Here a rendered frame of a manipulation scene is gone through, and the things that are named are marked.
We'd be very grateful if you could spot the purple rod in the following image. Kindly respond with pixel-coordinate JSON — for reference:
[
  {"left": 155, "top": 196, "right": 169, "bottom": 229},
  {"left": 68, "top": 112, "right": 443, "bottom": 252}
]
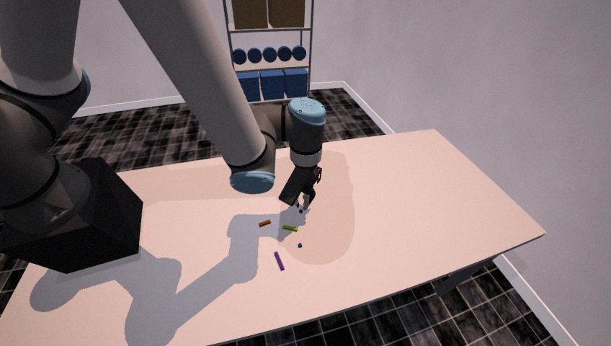
[{"left": 274, "top": 251, "right": 285, "bottom": 271}]

